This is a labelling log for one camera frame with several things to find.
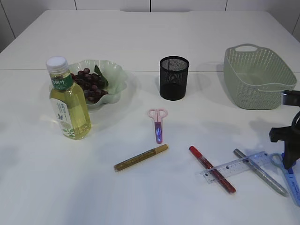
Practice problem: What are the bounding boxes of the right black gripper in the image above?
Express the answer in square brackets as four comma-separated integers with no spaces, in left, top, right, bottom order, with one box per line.
[269,90,300,169]

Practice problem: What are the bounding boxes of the dark red grape bunch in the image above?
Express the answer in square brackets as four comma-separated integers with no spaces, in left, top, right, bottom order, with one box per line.
[71,65,109,104]

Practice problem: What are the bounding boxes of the jasmine tea bottle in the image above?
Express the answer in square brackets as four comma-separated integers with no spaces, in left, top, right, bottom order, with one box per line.
[46,56,91,140]

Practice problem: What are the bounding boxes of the silver glitter marker pen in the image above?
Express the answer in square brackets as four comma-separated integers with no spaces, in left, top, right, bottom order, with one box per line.
[243,157,288,197]

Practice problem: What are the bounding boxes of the clear plastic ruler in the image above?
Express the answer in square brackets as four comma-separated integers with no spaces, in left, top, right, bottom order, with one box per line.
[195,151,270,184]

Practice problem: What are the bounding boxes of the green woven plastic basket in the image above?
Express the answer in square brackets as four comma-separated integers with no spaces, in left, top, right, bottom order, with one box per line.
[223,44,297,110]

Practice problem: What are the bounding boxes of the red marker pen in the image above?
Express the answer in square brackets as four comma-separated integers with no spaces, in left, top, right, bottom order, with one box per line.
[189,146,236,194]

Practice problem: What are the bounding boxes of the black mesh pen holder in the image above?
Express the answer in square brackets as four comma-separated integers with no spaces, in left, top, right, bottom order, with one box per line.
[159,56,189,101]

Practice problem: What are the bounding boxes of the gold glitter marker pen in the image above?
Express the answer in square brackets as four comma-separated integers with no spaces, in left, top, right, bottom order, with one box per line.
[114,144,168,172]

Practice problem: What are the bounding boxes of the light green wavy plate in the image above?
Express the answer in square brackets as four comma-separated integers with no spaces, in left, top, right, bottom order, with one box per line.
[69,60,127,110]

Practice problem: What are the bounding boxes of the blue scissors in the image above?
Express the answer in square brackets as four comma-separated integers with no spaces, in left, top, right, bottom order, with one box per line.
[270,153,300,207]

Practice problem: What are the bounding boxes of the small pink scissors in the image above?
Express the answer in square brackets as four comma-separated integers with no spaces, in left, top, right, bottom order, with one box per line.
[147,108,168,144]

